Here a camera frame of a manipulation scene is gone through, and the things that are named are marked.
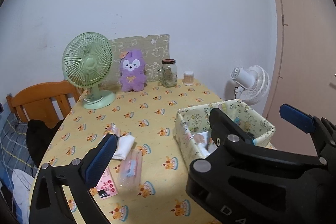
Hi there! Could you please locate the yellow cartoon printed storage box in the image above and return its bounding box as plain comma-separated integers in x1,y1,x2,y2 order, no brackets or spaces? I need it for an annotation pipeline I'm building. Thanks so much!
175,99,276,171

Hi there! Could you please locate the black cloth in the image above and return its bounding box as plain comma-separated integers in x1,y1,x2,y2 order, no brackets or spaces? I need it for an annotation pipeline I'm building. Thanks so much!
26,119,65,167

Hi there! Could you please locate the pink printed packet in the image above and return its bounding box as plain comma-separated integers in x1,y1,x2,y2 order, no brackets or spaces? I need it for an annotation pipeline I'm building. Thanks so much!
89,166,118,200

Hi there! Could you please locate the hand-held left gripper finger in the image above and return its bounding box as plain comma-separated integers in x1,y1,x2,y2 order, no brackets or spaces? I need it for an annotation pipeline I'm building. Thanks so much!
29,133,118,224

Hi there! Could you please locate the blue plaid pillow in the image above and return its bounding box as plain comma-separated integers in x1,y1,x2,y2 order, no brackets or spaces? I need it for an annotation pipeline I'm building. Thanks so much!
0,112,40,180

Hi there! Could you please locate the white towel pack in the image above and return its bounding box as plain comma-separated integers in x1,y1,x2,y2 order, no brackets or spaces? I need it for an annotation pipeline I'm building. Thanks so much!
111,135,136,161

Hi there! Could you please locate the glass jar with dark lid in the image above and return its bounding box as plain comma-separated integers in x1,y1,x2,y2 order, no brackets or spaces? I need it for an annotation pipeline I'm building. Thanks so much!
157,59,178,87

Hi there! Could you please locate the beige door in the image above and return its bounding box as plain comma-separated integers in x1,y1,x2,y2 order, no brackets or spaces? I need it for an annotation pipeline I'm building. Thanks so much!
264,0,336,125

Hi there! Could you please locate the colourful snack packet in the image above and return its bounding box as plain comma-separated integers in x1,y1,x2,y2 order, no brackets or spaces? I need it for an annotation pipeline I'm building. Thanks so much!
104,123,122,137

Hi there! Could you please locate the clear pink tissue pack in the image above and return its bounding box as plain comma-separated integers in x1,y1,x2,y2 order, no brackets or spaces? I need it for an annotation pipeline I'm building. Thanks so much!
117,149,144,192

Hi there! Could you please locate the white crumpled clothing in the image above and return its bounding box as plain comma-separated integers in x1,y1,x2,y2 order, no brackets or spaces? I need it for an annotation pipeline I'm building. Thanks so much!
12,169,35,224

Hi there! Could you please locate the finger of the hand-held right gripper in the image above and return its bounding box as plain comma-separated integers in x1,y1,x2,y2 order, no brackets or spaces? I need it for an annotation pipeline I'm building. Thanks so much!
188,108,329,180
279,104,336,166

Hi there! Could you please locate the yellow cake printed tablecloth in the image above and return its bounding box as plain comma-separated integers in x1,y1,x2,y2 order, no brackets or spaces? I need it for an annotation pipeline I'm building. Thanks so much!
29,78,279,224

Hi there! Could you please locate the white standing fan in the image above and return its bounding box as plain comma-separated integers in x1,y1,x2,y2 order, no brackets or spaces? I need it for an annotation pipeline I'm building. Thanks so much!
230,65,270,106

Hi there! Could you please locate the purple plush toy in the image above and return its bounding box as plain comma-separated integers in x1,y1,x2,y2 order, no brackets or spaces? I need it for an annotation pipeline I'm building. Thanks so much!
119,49,147,93

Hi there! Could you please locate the printed cardboard board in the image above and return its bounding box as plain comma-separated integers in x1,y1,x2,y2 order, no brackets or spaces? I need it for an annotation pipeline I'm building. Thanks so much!
101,34,170,91

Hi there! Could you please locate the green desk fan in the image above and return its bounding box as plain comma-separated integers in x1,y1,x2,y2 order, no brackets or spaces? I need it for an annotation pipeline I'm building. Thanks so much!
62,32,116,110

